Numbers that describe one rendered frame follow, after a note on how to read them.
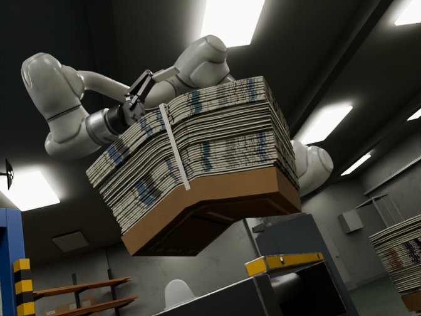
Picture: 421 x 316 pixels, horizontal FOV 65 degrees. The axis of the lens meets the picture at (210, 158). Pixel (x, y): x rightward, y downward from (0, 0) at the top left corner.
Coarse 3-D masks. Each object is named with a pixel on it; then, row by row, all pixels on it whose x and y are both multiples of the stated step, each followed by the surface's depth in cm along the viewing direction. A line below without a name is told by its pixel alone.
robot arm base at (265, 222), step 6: (270, 216) 139; (276, 216) 138; (282, 216) 137; (288, 216) 137; (294, 216) 137; (264, 222) 140; (270, 222) 136; (276, 222) 135; (252, 228) 142; (258, 228) 140; (264, 228) 140; (258, 234) 147
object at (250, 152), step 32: (192, 96) 66; (224, 96) 64; (256, 96) 61; (192, 128) 64; (224, 128) 62; (256, 128) 59; (288, 128) 86; (224, 160) 61; (256, 160) 58; (288, 160) 72
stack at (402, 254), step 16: (400, 224) 97; (416, 224) 92; (384, 240) 98; (400, 240) 95; (416, 240) 92; (384, 256) 99; (400, 256) 95; (416, 256) 92; (400, 272) 94; (416, 272) 92; (400, 288) 94; (416, 288) 92
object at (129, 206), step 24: (144, 120) 69; (120, 144) 70; (144, 144) 68; (96, 168) 71; (120, 168) 69; (144, 168) 66; (168, 168) 64; (120, 192) 67; (144, 192) 65; (168, 192) 63; (120, 216) 66; (192, 216) 64; (168, 240) 65; (192, 240) 74
